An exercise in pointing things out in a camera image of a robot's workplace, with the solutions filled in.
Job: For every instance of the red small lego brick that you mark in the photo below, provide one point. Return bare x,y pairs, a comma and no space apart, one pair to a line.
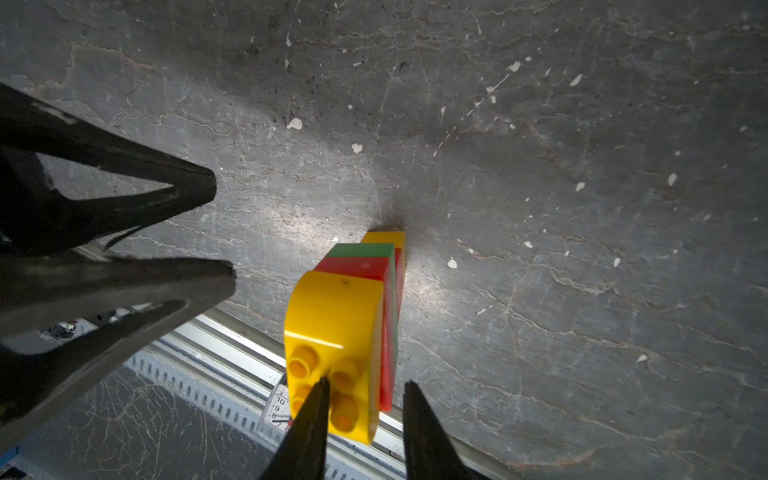
400,275

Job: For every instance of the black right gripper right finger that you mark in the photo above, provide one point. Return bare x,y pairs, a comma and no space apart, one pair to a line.
429,453

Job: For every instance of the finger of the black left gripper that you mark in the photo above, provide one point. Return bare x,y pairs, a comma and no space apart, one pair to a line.
38,293
66,182

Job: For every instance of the green lego brick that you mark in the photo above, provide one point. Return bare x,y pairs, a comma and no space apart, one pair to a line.
371,261

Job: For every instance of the red long lego brick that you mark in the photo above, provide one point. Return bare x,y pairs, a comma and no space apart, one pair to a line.
356,336

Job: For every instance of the small white clock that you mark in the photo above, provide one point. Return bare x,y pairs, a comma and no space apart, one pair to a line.
277,415

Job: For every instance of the yellow long lego brick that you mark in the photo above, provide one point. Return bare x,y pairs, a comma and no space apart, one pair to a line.
346,417

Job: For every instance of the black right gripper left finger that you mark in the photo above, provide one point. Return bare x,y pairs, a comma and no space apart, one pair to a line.
302,453

